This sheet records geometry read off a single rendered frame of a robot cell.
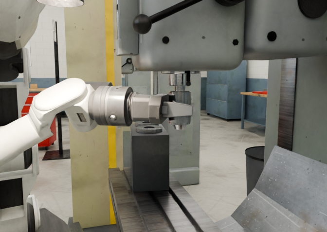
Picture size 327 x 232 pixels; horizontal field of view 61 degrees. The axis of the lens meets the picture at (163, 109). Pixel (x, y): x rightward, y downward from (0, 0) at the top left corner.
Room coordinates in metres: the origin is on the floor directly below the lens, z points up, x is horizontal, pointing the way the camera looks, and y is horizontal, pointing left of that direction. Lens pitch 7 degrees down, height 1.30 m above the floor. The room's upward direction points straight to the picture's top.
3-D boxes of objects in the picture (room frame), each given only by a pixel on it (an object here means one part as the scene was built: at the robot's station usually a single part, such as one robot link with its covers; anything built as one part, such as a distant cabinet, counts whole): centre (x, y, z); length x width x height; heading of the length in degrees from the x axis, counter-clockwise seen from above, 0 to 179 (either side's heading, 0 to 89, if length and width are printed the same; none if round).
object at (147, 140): (0.97, 0.06, 1.03); 0.22 x 0.12 x 0.20; 8
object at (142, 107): (0.61, 0.06, 1.23); 0.13 x 0.12 x 0.10; 170
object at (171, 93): (0.59, -0.03, 1.26); 0.05 x 0.05 x 0.01
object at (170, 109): (0.56, -0.03, 1.23); 0.06 x 0.02 x 0.03; 80
